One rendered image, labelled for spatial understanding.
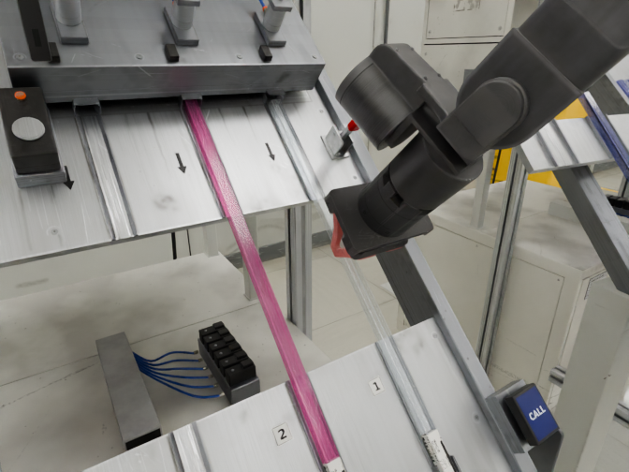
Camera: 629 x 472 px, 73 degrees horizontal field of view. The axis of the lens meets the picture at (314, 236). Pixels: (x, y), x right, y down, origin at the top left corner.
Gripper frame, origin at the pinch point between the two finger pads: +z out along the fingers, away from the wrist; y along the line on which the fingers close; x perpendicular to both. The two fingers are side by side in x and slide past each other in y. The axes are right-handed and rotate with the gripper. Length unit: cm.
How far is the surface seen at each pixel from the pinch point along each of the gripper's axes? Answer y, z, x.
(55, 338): 32, 58, -13
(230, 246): -52, 179, -66
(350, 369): 5.0, 0.3, 12.6
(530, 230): -99, 45, -1
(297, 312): -10.4, 40.2, -0.1
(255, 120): 3.4, 1.4, -19.3
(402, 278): -8.2, 2.6, 5.3
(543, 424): -10.8, -4.7, 25.1
